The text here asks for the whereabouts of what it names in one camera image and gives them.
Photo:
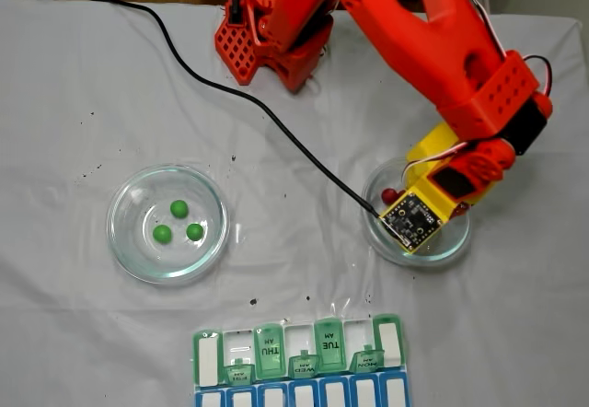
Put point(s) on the weekly pill organizer box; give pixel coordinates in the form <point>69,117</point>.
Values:
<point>294,342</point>

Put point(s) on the camera board on yellow mount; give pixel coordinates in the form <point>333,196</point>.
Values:
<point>409,218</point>

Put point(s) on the glass bowl for red candies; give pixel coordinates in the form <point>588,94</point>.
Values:
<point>382,241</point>

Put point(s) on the glass bowl for green candies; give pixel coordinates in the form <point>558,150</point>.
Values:
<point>193,259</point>

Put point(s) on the green round candy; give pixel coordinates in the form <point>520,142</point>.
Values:
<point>162,234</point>
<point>179,208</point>
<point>194,231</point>

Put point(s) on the white tablecloth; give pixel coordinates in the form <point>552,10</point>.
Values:
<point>69,103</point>

